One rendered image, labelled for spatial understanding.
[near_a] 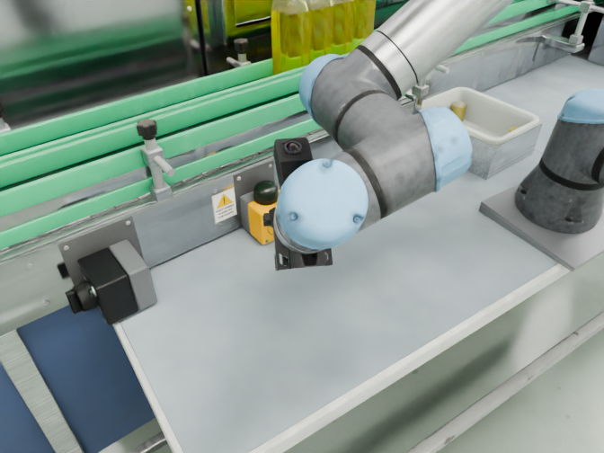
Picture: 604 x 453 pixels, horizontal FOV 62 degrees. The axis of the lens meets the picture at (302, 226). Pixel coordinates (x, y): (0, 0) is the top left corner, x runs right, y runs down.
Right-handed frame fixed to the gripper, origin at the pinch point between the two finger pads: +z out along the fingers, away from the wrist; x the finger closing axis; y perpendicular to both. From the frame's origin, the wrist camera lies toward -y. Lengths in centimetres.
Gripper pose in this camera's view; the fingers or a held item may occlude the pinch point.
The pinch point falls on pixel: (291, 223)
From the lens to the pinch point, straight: 77.5
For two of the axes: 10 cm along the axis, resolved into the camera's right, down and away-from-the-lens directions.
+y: 1.0, 9.9, -1.0
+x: 9.9, -0.9, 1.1
